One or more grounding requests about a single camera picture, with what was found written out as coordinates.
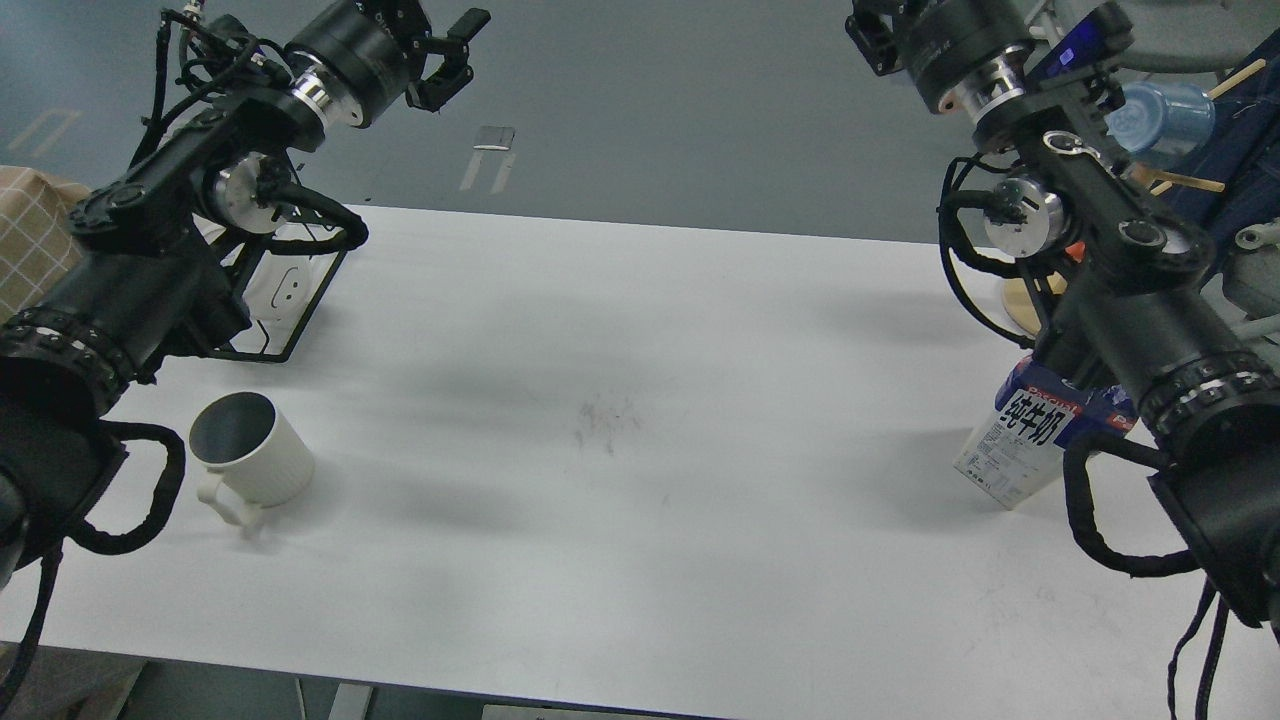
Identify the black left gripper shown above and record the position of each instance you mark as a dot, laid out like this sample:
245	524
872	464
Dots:
367	53

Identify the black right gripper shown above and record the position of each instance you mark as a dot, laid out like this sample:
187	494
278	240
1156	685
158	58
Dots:
938	43

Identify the white ribbed mug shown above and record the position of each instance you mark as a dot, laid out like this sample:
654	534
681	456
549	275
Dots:
253	457

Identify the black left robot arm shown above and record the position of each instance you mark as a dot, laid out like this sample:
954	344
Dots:
210	175

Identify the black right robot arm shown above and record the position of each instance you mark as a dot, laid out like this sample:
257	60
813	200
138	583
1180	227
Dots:
1115	279

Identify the blue plastic cup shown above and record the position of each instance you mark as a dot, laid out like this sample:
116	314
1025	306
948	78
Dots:
1161	123

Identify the white cup on rack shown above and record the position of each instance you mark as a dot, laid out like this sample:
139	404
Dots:
279	288

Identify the blue white milk carton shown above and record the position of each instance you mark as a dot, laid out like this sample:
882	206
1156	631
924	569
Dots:
1018	449

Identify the dark blue fabric bag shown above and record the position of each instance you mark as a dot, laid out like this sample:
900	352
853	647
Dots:
1242	153

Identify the beige checkered cloth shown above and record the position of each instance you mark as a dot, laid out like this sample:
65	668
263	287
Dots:
37	248

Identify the black wire cup rack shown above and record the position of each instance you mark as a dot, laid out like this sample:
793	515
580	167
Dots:
273	344

